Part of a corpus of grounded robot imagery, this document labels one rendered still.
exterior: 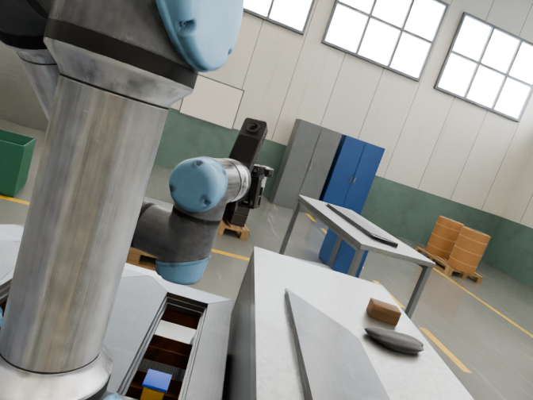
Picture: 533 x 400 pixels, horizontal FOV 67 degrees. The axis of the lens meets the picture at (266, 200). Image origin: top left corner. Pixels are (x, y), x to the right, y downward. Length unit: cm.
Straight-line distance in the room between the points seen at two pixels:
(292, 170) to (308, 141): 72
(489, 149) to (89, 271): 1164
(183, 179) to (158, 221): 9
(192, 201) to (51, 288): 25
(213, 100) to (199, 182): 863
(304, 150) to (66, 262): 862
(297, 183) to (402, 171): 294
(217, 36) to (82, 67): 10
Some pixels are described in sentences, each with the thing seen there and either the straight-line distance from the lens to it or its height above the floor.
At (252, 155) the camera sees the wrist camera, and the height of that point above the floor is 149.
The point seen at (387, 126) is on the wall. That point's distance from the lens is 1025.
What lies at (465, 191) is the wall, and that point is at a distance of 1166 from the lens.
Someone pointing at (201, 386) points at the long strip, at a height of 87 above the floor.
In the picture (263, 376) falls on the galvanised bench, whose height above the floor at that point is 105.
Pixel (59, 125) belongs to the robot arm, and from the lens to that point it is 34.
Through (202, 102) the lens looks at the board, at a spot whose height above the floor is 161.
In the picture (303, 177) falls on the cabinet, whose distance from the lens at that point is 899.
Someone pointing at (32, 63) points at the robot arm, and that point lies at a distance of 47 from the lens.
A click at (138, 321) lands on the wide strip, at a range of 133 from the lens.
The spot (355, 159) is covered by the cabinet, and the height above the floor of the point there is 152.
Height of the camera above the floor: 154
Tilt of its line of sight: 10 degrees down
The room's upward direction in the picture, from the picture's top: 19 degrees clockwise
